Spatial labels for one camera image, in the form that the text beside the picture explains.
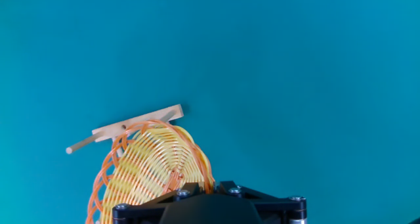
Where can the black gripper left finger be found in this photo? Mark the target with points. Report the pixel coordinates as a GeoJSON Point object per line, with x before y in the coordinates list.
{"type": "Point", "coordinates": [147, 209]}

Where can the green table mat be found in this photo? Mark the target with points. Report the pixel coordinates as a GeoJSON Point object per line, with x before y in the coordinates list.
{"type": "Point", "coordinates": [262, 69]}

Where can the wooden peg dish rack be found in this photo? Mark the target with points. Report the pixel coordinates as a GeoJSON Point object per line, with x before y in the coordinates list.
{"type": "Point", "coordinates": [108, 129]}

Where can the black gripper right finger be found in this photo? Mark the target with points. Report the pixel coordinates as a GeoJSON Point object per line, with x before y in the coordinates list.
{"type": "Point", "coordinates": [279, 207]}

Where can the orange yellow wicker basket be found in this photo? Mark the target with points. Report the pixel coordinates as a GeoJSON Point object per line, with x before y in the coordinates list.
{"type": "Point", "coordinates": [147, 165]}

